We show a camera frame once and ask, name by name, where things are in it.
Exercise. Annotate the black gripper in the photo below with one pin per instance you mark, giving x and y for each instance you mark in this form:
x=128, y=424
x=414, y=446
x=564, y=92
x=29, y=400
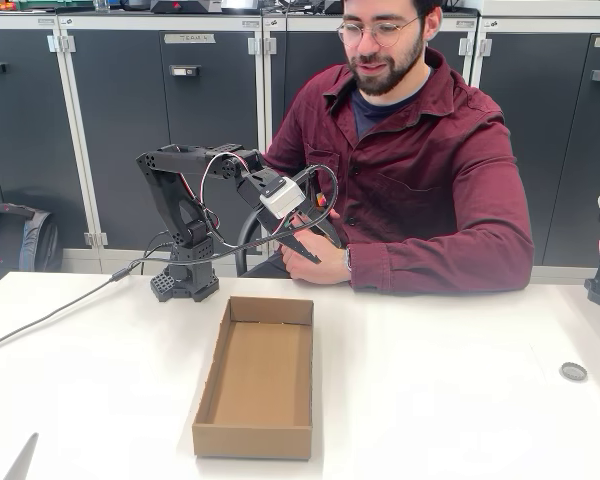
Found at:
x=297, y=243

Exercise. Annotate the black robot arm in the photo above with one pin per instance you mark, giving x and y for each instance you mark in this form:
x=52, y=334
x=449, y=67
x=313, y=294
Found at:
x=170, y=200

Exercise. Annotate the man's left forearm maroon sleeve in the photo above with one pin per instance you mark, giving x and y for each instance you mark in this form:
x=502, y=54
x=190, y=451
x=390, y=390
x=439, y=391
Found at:
x=430, y=260

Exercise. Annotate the man's right forearm maroon sleeve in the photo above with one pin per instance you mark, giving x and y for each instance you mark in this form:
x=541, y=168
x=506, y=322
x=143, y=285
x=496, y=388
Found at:
x=285, y=155

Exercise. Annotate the man's left hand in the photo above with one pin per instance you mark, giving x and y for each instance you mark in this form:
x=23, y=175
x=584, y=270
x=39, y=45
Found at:
x=320, y=272

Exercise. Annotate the dark wristwatch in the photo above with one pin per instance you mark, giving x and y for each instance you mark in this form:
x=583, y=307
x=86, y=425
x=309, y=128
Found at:
x=348, y=259

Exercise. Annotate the black chair armrest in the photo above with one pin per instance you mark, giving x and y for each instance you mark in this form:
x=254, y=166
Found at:
x=241, y=245

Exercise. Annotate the bearded man in maroon shirt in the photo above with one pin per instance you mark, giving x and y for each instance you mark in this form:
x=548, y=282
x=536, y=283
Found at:
x=420, y=165

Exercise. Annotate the brown cardboard box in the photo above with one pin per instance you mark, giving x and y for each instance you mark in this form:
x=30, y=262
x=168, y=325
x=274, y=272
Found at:
x=265, y=370

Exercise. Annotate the black box with red logo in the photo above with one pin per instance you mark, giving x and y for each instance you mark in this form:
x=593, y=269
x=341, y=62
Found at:
x=334, y=6
x=185, y=6

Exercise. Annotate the grey team label strip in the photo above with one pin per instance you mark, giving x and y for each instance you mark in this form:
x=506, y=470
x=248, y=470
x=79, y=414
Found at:
x=190, y=38

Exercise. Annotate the metal bottle cap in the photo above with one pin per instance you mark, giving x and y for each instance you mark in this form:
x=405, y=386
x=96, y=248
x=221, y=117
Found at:
x=573, y=371

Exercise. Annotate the grey black backpack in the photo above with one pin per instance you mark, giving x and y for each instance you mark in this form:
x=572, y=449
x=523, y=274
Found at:
x=10, y=240

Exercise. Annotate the clear drinking glass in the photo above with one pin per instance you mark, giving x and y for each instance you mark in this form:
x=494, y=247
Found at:
x=102, y=5

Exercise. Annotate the green flat box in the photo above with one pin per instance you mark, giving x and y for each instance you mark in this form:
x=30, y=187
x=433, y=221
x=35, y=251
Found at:
x=55, y=4

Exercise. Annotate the white gripper camera box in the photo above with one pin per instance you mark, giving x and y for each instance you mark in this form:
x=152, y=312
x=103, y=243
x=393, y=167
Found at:
x=280, y=197

